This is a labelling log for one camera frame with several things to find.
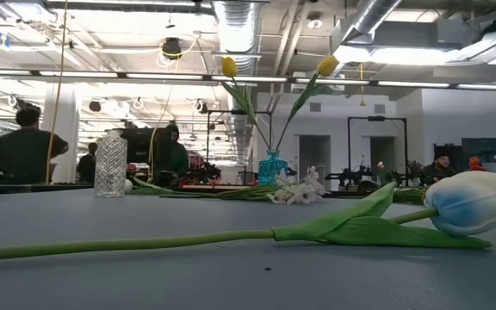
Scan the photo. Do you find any black monitor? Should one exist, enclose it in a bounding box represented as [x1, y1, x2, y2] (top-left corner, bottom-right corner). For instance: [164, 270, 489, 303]
[117, 127, 163, 165]

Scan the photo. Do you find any clear cut-glass vase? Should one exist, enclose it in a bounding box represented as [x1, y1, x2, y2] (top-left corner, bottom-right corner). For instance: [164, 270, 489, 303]
[94, 128, 129, 199]

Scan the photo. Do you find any person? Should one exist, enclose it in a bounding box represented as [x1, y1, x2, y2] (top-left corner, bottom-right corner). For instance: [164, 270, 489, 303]
[77, 141, 99, 184]
[156, 123, 190, 187]
[0, 104, 70, 185]
[421, 149, 463, 187]

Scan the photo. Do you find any black ceiling dome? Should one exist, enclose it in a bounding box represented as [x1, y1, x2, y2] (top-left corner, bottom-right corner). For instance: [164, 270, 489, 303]
[161, 37, 183, 61]

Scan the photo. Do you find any silver ceiling duct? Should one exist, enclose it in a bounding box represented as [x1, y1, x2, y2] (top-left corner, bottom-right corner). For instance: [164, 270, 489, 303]
[211, 0, 261, 164]

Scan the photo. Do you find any long yellow cable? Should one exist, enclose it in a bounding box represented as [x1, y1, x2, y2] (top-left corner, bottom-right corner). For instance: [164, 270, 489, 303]
[43, 0, 69, 186]

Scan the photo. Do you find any dark screen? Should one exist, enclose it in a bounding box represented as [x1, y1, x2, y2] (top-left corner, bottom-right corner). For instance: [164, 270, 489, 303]
[460, 137, 496, 176]

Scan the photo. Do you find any white flower bunch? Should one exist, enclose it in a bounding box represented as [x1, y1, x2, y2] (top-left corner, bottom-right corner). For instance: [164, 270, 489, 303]
[159, 165, 328, 206]

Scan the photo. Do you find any thin yellow cable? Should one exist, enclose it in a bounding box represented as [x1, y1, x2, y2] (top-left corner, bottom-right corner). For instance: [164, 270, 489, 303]
[146, 55, 176, 182]

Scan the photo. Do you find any blue and white tulip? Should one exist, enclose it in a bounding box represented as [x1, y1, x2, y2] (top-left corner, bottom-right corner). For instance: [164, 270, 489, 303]
[0, 170, 496, 263]

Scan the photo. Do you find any black metal frame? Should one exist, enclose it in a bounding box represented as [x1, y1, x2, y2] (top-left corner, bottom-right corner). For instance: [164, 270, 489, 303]
[347, 115, 409, 187]
[206, 108, 274, 174]

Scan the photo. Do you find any blue glass vase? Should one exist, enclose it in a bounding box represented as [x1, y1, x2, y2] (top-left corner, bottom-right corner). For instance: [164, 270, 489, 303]
[257, 148, 289, 187]

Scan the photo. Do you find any yellow tulip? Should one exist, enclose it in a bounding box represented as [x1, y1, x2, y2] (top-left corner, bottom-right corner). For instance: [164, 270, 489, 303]
[275, 54, 341, 152]
[220, 55, 273, 152]

